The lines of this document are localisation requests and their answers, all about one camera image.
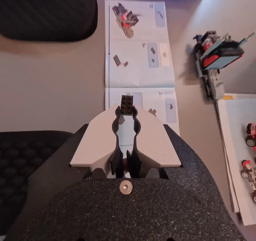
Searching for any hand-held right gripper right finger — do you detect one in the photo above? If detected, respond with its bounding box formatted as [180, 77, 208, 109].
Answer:
[133, 104, 182, 175]

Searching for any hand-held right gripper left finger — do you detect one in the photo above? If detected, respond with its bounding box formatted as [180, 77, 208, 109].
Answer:
[70, 104, 121, 175]

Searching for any black lego plate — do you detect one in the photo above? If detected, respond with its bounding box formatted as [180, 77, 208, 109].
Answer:
[120, 95, 134, 116]

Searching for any lego truck model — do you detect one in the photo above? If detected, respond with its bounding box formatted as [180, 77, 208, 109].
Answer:
[193, 30, 256, 101]

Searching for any open lego instruction booklet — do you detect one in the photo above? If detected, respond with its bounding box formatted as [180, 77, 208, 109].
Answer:
[104, 0, 181, 146]

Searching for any closed lego instruction booklet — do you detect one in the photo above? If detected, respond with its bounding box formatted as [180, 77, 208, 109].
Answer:
[216, 93, 256, 226]

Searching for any black padded wrist rest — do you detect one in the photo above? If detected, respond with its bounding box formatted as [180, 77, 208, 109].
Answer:
[0, 130, 74, 238]

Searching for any black quilted case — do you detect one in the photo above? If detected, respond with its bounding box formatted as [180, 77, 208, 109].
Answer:
[0, 0, 99, 42]

